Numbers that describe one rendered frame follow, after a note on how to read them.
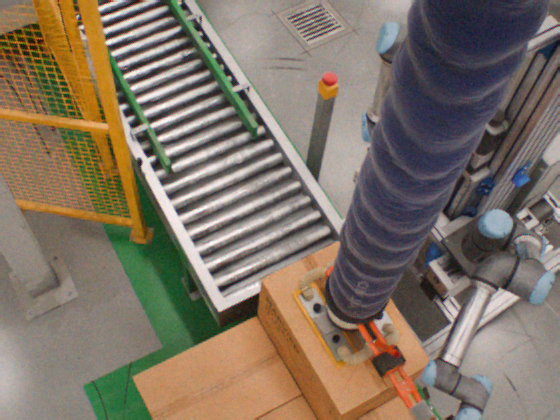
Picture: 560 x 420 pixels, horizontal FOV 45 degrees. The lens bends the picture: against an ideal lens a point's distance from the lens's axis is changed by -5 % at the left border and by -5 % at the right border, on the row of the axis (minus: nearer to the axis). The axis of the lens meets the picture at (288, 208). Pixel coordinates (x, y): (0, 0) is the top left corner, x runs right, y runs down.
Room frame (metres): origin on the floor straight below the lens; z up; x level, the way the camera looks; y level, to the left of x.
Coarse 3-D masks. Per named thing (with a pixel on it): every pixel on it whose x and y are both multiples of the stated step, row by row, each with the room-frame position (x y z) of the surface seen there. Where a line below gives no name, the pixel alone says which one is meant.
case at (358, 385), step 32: (320, 256) 1.18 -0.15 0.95; (288, 288) 1.02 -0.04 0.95; (320, 288) 1.04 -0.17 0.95; (288, 320) 0.90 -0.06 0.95; (288, 352) 0.85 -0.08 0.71; (320, 352) 0.79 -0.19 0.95; (416, 352) 0.84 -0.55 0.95; (320, 384) 0.68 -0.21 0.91; (352, 384) 0.68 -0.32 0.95; (384, 384) 0.70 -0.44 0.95; (320, 416) 0.62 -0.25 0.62; (352, 416) 0.62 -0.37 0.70
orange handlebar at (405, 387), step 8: (328, 272) 1.05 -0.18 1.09; (360, 328) 0.85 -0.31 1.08; (376, 328) 0.86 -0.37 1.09; (368, 336) 0.83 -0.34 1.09; (376, 336) 0.84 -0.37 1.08; (368, 344) 0.80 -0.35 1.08; (376, 352) 0.77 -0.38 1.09; (400, 368) 0.73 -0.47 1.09; (392, 376) 0.69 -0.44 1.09; (408, 376) 0.70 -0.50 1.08; (400, 384) 0.67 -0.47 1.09; (408, 384) 0.67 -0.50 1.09; (400, 392) 0.64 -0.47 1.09; (408, 392) 0.64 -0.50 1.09; (416, 392) 0.65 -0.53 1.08; (408, 400) 0.61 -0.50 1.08; (416, 400) 0.62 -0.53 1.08; (408, 408) 0.59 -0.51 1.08
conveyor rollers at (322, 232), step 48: (192, 48) 2.47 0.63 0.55; (144, 96) 2.11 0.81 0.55; (192, 96) 2.15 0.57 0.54; (144, 144) 1.82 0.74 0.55; (192, 144) 1.86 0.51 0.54; (240, 144) 1.91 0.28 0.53; (192, 192) 1.60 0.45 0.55; (240, 192) 1.63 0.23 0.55; (288, 192) 1.67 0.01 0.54; (240, 288) 1.16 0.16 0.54
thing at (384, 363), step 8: (392, 344) 0.80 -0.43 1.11; (384, 352) 0.77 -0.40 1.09; (400, 352) 0.78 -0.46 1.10; (376, 360) 0.74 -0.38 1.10; (384, 360) 0.75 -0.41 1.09; (392, 360) 0.75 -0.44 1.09; (400, 360) 0.75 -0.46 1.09; (376, 368) 0.72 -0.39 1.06; (384, 368) 0.72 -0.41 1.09; (392, 368) 0.72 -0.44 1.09; (384, 376) 0.69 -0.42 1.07
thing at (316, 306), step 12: (312, 288) 1.03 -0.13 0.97; (300, 300) 0.97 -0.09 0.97; (312, 300) 0.98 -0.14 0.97; (324, 300) 0.99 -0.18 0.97; (312, 312) 0.93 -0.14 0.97; (312, 324) 0.89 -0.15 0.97; (324, 336) 0.85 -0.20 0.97; (336, 336) 0.84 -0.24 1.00; (324, 348) 0.80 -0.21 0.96; (336, 348) 0.81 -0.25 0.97; (348, 348) 0.81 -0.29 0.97; (336, 360) 0.76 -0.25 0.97
